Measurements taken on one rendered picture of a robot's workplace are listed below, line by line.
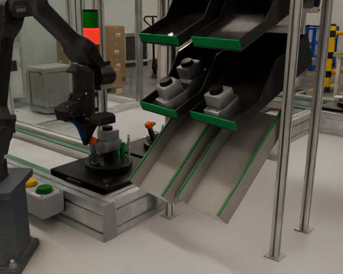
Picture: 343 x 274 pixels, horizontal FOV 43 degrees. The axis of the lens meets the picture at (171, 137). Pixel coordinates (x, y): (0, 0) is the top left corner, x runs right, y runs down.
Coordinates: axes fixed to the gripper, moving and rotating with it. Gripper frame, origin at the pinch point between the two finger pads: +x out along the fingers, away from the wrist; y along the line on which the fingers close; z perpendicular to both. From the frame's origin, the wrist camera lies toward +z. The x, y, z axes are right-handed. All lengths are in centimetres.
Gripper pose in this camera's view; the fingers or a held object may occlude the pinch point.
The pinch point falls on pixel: (85, 132)
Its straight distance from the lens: 123.1
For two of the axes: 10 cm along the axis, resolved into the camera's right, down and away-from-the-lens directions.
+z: -6.3, 2.0, -7.5
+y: 7.7, 1.9, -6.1
